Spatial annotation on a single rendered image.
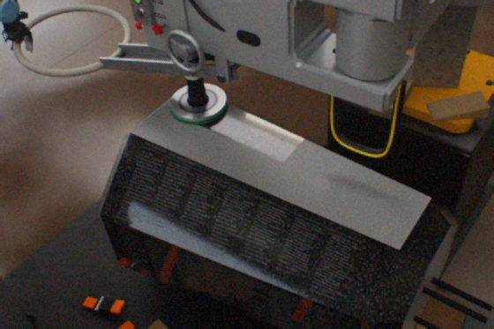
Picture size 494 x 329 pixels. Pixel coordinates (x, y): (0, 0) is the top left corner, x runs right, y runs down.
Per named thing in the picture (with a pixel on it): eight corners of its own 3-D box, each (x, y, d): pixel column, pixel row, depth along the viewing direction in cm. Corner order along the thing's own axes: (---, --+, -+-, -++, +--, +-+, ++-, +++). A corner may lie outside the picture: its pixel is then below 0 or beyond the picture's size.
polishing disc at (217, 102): (166, 122, 206) (165, 119, 205) (175, 85, 221) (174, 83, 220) (224, 121, 204) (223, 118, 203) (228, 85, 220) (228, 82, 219)
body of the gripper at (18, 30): (4, 44, 230) (-4, 19, 221) (11, 32, 236) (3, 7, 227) (23, 44, 230) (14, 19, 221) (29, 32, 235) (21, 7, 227)
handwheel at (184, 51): (222, 64, 181) (218, 24, 170) (204, 80, 175) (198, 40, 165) (186, 52, 187) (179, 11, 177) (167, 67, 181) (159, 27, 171)
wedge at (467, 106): (477, 100, 210) (480, 90, 207) (487, 117, 203) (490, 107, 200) (425, 104, 210) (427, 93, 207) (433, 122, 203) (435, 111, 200)
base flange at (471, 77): (402, 35, 252) (403, 26, 249) (510, 71, 229) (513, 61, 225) (346, 91, 225) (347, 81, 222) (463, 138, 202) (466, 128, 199)
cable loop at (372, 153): (395, 162, 176) (408, 80, 154) (391, 169, 174) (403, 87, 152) (330, 138, 186) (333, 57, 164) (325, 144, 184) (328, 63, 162)
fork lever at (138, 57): (263, 56, 192) (259, 43, 189) (230, 86, 181) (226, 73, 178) (130, 49, 233) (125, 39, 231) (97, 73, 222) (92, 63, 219)
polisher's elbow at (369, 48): (353, 36, 166) (357, -25, 153) (415, 55, 158) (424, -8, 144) (321, 69, 155) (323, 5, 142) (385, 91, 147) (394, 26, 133)
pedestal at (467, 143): (378, 138, 312) (393, 22, 261) (495, 188, 280) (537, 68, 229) (313, 214, 275) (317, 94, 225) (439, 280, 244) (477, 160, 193)
